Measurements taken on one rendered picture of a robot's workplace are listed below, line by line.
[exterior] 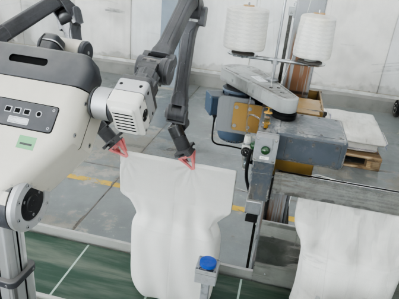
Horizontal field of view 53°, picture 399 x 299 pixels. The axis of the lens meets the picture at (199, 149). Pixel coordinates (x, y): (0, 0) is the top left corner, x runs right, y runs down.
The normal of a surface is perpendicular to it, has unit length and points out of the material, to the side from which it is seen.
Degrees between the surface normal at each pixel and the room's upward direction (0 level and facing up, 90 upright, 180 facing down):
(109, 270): 0
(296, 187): 90
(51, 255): 0
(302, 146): 90
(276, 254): 90
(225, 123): 90
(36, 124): 50
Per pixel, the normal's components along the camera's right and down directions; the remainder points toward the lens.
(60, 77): -0.15, -0.29
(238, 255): 0.08, -0.91
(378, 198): -0.22, 0.39
